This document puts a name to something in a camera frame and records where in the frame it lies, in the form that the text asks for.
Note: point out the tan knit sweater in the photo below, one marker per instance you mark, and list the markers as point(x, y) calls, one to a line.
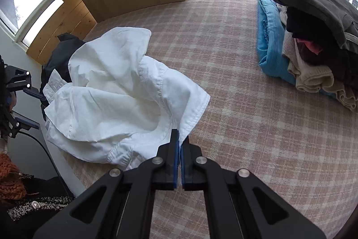
point(313, 79)

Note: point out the black garment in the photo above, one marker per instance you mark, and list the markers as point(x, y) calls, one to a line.
point(304, 23)

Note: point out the pink garment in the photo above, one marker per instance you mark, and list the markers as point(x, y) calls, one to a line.
point(311, 46)

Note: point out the white shirt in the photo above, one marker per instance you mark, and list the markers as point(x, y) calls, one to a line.
point(112, 87)

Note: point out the pine wooden panel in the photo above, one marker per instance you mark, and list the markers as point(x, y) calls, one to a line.
point(64, 26)

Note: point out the orange knit scarf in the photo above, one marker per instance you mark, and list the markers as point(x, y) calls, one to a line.
point(11, 180)

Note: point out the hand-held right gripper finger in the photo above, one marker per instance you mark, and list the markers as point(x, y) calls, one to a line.
point(182, 169)
point(175, 163)

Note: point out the dark grey garment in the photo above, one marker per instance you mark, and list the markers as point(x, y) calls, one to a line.
point(60, 55)

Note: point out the person's tweed jacket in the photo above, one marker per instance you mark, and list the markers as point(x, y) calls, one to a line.
point(36, 204)

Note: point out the blue cloth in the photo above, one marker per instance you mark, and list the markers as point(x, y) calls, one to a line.
point(270, 40)

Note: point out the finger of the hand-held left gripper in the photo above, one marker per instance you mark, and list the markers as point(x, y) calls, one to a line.
point(19, 79)
point(25, 122)

